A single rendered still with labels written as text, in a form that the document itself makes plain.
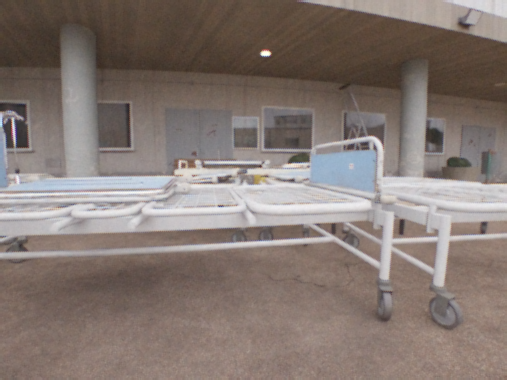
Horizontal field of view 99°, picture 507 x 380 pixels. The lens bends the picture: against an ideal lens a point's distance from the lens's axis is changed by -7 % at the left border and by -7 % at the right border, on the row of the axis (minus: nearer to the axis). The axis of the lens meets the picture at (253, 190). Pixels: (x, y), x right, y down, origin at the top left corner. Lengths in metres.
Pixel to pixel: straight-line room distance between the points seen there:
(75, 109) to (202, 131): 3.18
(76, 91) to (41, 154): 3.23
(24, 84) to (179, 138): 4.33
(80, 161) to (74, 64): 1.82
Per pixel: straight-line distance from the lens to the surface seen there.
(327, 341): 1.05
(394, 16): 5.61
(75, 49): 5.90
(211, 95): 7.37
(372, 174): 1.17
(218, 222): 0.97
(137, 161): 7.37
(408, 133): 7.14
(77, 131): 5.52
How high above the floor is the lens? 0.65
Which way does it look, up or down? 6 degrees down
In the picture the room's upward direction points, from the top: straight up
